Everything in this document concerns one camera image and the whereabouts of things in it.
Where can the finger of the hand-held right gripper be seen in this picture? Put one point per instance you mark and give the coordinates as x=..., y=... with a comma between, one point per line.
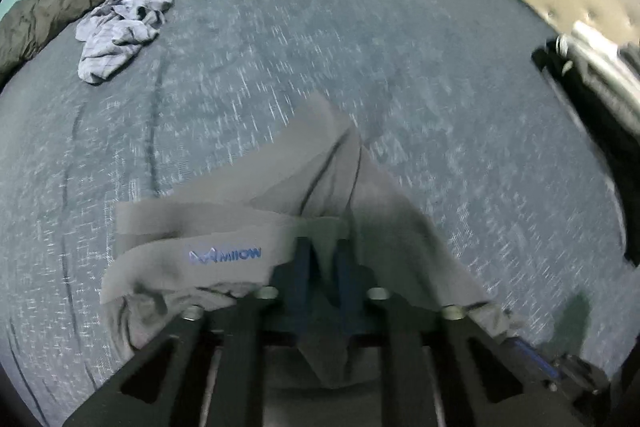
x=537, y=359

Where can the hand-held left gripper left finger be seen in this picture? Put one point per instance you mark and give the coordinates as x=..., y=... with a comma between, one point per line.
x=301, y=269

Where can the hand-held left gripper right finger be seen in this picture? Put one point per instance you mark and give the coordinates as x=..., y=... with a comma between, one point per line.
x=345, y=269

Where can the bed with grey sheet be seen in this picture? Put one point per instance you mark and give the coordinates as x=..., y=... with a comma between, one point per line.
x=400, y=82

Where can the crumpled striped light garment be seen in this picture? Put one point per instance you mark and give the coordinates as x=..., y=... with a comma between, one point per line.
x=117, y=32

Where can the white cloth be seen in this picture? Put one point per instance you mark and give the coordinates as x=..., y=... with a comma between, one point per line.
x=595, y=43

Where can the black cloth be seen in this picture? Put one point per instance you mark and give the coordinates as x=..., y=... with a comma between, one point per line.
x=600, y=117

